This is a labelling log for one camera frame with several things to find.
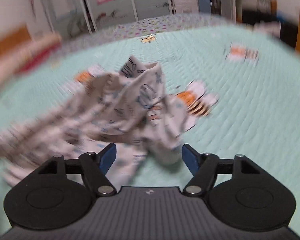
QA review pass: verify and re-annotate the purple floral bed sheet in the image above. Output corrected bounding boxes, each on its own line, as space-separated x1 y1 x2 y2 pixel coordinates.
62 12 230 53

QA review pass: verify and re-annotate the floral long pillow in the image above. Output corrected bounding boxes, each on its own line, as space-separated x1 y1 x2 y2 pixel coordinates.
0 32 63 93

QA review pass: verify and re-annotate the red bedding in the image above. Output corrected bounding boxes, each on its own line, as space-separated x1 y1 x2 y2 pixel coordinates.
20 52 49 73

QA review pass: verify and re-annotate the printed white pajama top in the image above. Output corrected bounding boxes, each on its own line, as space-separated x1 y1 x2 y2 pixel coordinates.
0 55 219 188

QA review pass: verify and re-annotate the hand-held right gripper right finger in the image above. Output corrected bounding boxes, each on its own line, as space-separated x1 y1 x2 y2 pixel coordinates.
182 143 268 197

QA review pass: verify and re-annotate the mint bee-print quilted bedspread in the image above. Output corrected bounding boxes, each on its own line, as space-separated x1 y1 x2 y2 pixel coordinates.
0 30 300 240

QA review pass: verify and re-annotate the wooden headboard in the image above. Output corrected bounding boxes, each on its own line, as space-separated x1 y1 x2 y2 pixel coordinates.
0 25 32 63

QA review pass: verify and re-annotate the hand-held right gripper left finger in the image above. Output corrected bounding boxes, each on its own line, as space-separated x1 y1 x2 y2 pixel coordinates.
27 143 116 197

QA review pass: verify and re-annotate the sliding-door wardrobe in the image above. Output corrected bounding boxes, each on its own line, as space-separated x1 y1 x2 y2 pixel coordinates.
27 0 175 39

